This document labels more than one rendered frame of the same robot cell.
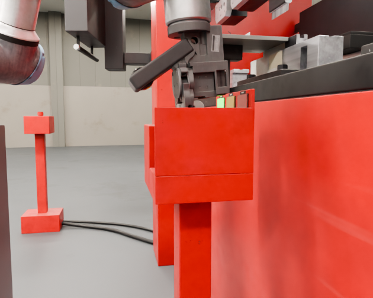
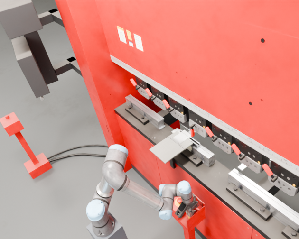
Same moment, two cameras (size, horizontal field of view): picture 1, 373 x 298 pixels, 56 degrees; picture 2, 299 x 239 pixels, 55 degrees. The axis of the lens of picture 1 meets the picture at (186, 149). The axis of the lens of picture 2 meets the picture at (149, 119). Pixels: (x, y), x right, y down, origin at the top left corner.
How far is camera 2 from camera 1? 1.81 m
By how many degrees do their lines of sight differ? 39
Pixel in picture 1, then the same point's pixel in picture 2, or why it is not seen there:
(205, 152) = (196, 219)
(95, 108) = not seen: outside the picture
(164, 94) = (107, 109)
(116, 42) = (48, 67)
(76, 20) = (40, 90)
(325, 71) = (220, 197)
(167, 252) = (127, 166)
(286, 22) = not seen: hidden behind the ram
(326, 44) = (210, 159)
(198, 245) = not seen: hidden behind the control
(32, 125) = (12, 130)
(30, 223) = (35, 172)
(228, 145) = (200, 215)
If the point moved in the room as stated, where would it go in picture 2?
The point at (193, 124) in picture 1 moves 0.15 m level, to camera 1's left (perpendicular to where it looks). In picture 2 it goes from (193, 217) to (173, 228)
